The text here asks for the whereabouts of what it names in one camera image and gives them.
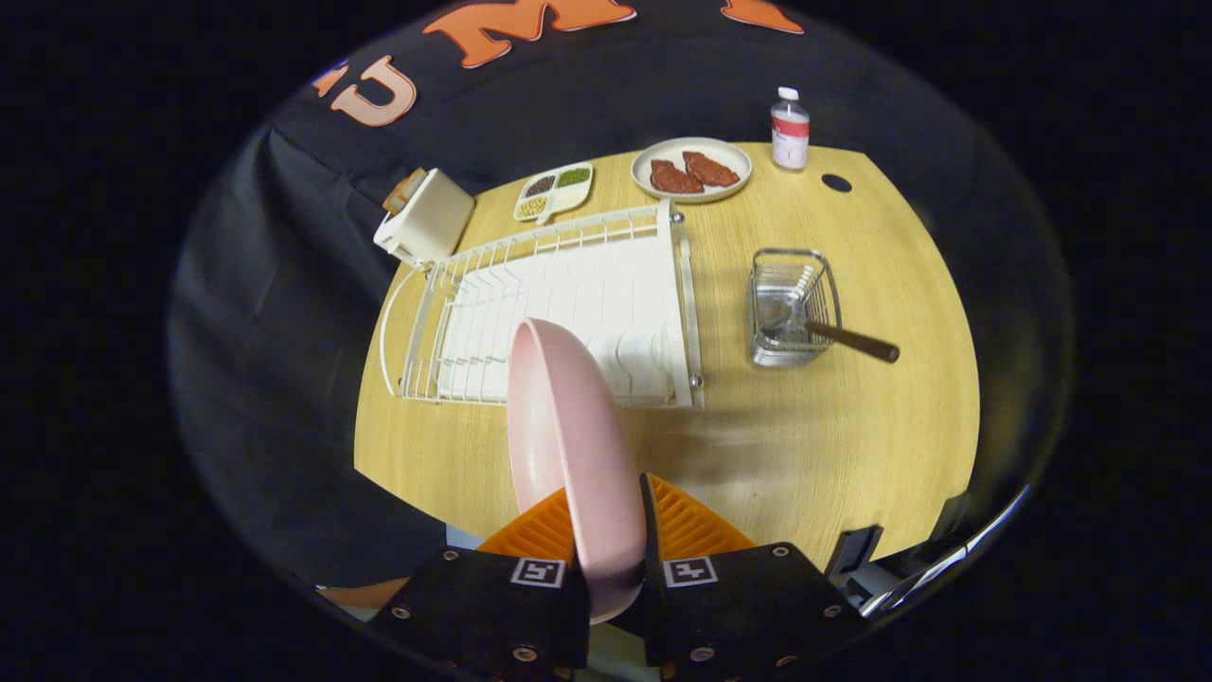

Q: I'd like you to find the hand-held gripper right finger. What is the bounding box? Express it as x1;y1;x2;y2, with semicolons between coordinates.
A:
639;472;860;682

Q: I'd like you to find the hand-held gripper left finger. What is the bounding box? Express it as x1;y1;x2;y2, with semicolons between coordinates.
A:
367;488;592;682

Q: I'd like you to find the pink plate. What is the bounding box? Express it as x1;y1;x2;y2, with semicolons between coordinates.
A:
507;317;650;626

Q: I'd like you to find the spoon with brown handle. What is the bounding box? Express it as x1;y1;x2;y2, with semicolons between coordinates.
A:
762;298;900;365

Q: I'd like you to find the metal wire basket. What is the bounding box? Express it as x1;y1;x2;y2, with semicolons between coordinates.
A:
748;248;844;368

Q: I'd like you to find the white wire dish rack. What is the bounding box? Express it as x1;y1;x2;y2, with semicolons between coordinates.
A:
379;197;706;410

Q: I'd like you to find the white divided bean dish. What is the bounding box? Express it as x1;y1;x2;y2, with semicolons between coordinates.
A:
513;161;595;225

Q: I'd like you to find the beige plate with meat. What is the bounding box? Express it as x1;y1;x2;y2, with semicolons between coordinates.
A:
631;137;754;205

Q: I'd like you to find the black backdrop cloth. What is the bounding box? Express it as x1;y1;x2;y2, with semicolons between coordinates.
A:
170;0;1071;607

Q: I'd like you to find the white toaster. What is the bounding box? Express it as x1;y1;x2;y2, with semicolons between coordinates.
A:
374;169;476;271

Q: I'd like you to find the toast slice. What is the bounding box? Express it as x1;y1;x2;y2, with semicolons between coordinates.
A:
383;169;427;214

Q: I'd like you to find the red meat slice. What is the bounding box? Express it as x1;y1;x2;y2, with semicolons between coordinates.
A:
650;159;705;195
682;152;741;188

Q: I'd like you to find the clear plastic water bottle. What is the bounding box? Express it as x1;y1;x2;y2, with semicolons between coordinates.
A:
770;87;811;172

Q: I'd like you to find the chrome metal frame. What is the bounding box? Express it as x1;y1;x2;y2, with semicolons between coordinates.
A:
824;483;1033;617

